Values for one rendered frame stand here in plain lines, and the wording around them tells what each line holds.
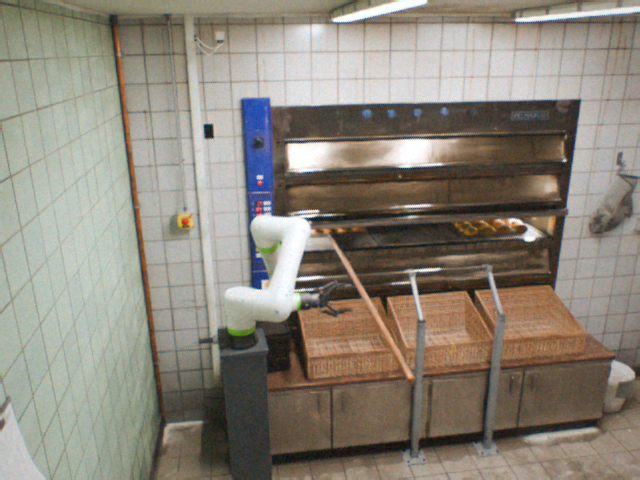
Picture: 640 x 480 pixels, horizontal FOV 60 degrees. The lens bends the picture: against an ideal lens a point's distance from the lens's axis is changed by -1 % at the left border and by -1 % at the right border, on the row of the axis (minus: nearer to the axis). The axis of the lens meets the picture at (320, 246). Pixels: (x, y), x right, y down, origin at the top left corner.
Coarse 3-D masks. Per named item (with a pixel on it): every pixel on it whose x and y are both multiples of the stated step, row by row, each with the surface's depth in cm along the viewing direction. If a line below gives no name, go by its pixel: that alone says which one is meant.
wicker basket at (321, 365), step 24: (312, 312) 365; (360, 312) 370; (384, 312) 359; (312, 336) 366; (336, 336) 368; (360, 336) 371; (312, 360) 348; (336, 360) 328; (360, 360) 330; (384, 360) 333
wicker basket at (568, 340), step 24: (504, 288) 382; (528, 288) 384; (552, 288) 384; (480, 312) 373; (504, 312) 384; (528, 312) 386; (552, 312) 384; (504, 336) 373; (528, 336) 373; (552, 336) 345; (576, 336) 348; (504, 360) 345
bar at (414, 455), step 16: (368, 272) 327; (384, 272) 328; (400, 272) 329; (416, 272) 330; (432, 272) 332; (416, 288) 327; (416, 304) 323; (496, 304) 328; (416, 336) 321; (496, 336) 328; (416, 352) 324; (496, 352) 330; (416, 368) 326; (496, 368) 334; (416, 384) 329; (496, 384) 338; (416, 400) 333; (416, 416) 337; (416, 432) 341; (416, 448) 345; (480, 448) 355; (496, 448) 355; (416, 464) 343
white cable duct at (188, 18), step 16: (192, 16) 299; (192, 32) 302; (192, 48) 305; (192, 64) 307; (192, 80) 310; (192, 96) 313; (192, 112) 316; (192, 128) 319; (208, 224) 339; (208, 240) 342; (208, 256) 345; (208, 272) 349; (208, 288) 352; (208, 304) 356
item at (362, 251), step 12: (492, 240) 377; (504, 240) 376; (516, 240) 376; (528, 240) 377; (540, 240) 378; (312, 252) 359; (324, 252) 358; (336, 252) 359; (348, 252) 360; (360, 252) 361; (372, 252) 362; (384, 252) 364; (396, 252) 365; (408, 252) 366
